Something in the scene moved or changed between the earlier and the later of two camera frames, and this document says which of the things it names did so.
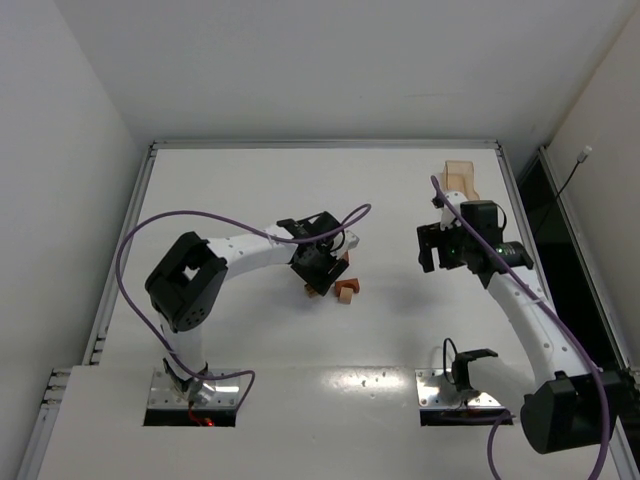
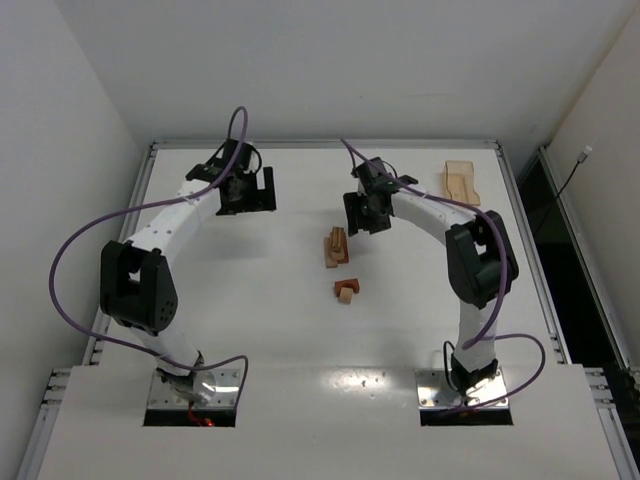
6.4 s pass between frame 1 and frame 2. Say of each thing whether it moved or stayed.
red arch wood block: stayed
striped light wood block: moved
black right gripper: moved
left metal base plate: stayed
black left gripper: moved
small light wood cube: stayed
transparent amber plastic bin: stayed
